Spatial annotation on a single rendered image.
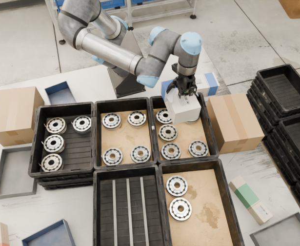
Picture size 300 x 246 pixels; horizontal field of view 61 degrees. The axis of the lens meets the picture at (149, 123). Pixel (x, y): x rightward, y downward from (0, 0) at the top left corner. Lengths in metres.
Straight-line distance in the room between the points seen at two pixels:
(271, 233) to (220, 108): 0.68
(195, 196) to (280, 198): 0.48
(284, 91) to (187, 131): 1.07
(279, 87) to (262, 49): 1.14
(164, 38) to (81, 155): 0.75
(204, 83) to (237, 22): 2.02
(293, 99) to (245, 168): 0.88
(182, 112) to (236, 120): 0.45
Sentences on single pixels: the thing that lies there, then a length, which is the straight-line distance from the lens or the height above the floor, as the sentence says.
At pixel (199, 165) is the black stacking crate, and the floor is 0.89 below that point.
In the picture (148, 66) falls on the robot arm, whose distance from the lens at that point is 0.95.
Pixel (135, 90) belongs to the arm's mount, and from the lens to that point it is 1.71.
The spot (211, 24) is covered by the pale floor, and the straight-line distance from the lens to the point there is 3.51.
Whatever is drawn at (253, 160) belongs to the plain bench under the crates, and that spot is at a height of 0.70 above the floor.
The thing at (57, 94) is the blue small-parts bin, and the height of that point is 0.70.
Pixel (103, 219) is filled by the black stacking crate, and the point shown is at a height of 0.83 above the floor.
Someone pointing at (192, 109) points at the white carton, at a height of 1.13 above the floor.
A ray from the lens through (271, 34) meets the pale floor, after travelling 3.58.
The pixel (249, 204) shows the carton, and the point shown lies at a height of 0.76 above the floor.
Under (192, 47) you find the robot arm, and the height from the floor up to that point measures 1.45.
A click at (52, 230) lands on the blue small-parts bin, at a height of 0.70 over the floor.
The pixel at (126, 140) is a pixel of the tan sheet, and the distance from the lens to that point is 1.38.
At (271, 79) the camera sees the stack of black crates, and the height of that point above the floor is 0.49.
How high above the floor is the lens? 2.04
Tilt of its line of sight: 58 degrees down
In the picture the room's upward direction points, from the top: straight up
